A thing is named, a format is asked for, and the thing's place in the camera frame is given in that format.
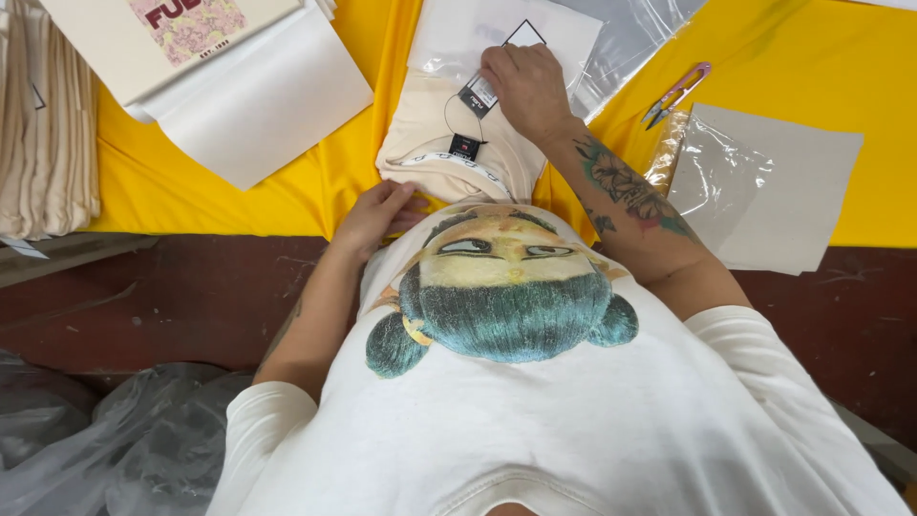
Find person's right hand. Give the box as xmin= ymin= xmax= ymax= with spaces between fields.
xmin=479 ymin=43 xmax=585 ymax=149

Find person's left hand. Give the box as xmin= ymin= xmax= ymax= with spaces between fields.
xmin=331 ymin=179 xmax=431 ymax=263

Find black and white hang tag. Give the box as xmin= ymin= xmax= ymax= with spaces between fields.
xmin=458 ymin=72 xmax=501 ymax=120

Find white sheet with black diamond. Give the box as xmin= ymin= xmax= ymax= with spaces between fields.
xmin=407 ymin=0 xmax=605 ymax=88

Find small black hang tag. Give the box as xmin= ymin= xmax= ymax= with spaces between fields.
xmin=448 ymin=133 xmax=483 ymax=163

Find clear plastic bag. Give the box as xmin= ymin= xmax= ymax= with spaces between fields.
xmin=407 ymin=0 xmax=710 ymax=124

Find stack of white paper sheets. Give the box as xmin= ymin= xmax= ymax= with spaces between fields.
xmin=123 ymin=0 xmax=375 ymax=193

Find pink thread snips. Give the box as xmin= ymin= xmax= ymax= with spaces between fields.
xmin=641 ymin=62 xmax=713 ymax=132

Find crumpled clear plastic sleeve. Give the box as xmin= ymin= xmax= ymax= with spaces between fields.
xmin=643 ymin=107 xmax=778 ymax=237

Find person's white printed t-shirt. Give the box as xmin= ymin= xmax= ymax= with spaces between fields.
xmin=206 ymin=202 xmax=915 ymax=516

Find yellow table cloth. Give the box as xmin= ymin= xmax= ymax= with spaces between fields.
xmin=83 ymin=0 xmax=917 ymax=250

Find grey cardboard sheet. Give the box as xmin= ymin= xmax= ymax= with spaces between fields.
xmin=666 ymin=102 xmax=865 ymax=277

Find folded cream printed t-shirt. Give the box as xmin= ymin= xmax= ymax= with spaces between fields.
xmin=39 ymin=0 xmax=306 ymax=108

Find stack of cream folded garments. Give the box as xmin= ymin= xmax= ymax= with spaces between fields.
xmin=0 ymin=0 xmax=102 ymax=242

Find white paper strip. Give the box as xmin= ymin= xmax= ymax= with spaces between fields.
xmin=0 ymin=236 xmax=50 ymax=261

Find grey plastic bag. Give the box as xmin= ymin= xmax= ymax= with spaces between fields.
xmin=0 ymin=349 xmax=253 ymax=516

